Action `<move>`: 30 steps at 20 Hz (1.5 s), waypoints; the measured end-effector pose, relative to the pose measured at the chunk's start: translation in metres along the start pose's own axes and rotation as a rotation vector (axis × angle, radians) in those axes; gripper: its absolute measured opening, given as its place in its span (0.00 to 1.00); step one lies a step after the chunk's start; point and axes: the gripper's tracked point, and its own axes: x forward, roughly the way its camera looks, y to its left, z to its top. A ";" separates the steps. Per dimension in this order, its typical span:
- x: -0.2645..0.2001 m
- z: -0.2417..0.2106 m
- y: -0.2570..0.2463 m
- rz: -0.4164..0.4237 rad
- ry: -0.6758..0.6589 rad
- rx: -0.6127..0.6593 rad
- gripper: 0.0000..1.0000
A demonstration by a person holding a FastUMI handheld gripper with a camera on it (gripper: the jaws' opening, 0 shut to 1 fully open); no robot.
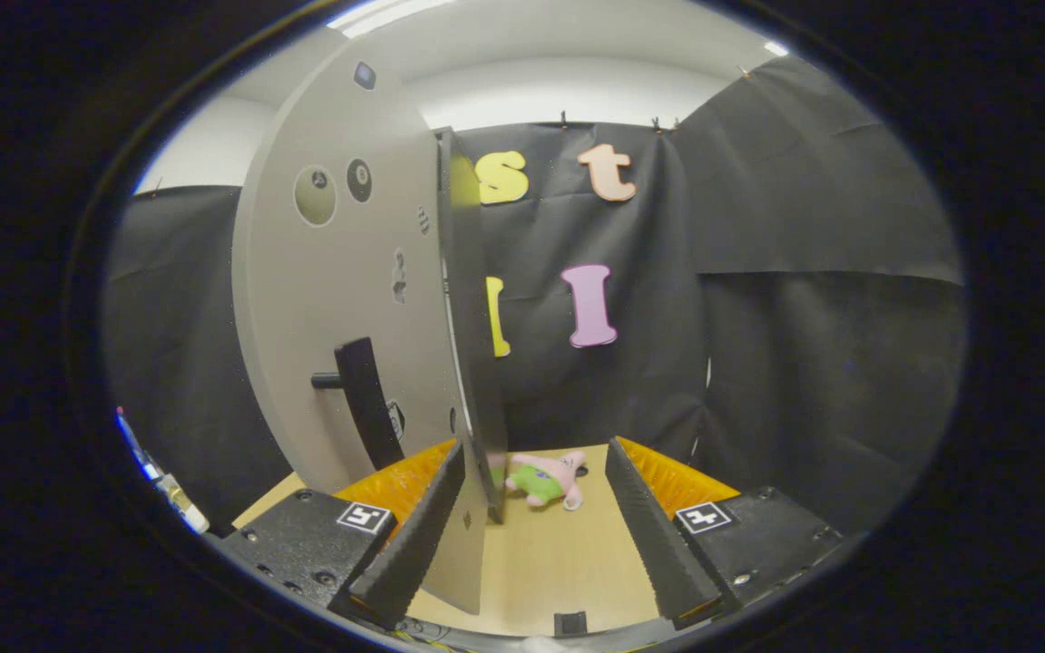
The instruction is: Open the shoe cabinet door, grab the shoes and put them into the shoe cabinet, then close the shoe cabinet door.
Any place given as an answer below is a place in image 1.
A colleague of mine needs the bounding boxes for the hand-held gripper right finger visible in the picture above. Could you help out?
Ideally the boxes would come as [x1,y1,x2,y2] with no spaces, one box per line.
[604,436,846,628]

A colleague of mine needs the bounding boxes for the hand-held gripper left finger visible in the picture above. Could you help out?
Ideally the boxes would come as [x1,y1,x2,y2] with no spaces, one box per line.
[214,440,468,630]

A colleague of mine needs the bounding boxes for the black door handle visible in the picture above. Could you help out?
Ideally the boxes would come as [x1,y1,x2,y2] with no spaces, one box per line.
[310,336,406,472]

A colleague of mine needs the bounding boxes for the pink and green plush toy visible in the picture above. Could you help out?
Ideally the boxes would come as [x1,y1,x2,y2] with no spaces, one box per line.
[490,450,590,512]

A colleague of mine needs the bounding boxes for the black backdrop cloth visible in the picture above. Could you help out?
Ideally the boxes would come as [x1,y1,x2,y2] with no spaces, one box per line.
[105,54,969,538]

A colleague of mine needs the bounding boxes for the long ceiling light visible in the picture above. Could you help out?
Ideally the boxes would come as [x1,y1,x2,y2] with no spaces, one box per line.
[327,0,456,40]

